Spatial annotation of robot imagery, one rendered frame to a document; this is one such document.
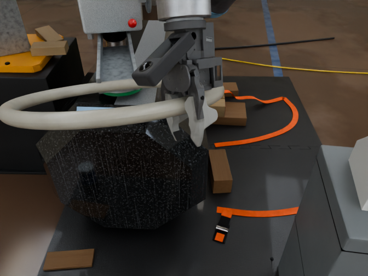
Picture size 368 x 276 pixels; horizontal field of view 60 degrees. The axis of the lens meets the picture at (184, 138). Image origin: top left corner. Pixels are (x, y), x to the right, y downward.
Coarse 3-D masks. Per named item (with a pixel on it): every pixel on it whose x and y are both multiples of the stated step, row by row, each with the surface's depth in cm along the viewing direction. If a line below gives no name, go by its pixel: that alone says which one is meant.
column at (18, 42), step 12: (0, 0) 174; (12, 0) 177; (0, 12) 177; (12, 12) 180; (0, 24) 180; (12, 24) 183; (0, 36) 184; (12, 36) 187; (24, 36) 190; (0, 48) 187; (12, 48) 190; (24, 48) 193
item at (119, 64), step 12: (108, 48) 121; (120, 48) 121; (132, 48) 110; (108, 60) 112; (120, 60) 112; (132, 60) 102; (96, 72) 95; (108, 72) 105; (120, 72) 105; (132, 72) 105
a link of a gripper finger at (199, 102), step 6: (192, 78) 52; (198, 78) 52; (192, 84) 52; (198, 84) 52; (192, 90) 53; (198, 90) 52; (198, 96) 52; (204, 96) 53; (198, 102) 52; (198, 108) 53; (198, 114) 53
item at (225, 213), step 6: (222, 210) 190; (228, 210) 189; (222, 216) 187; (228, 216) 187; (222, 222) 185; (228, 222) 185; (216, 228) 184; (222, 228) 183; (228, 228) 183; (216, 234) 182; (222, 234) 182; (216, 240) 179; (222, 240) 179
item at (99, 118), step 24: (24, 96) 75; (48, 96) 82; (72, 96) 90; (216, 96) 62; (24, 120) 53; (48, 120) 51; (72, 120) 50; (96, 120) 50; (120, 120) 51; (144, 120) 52
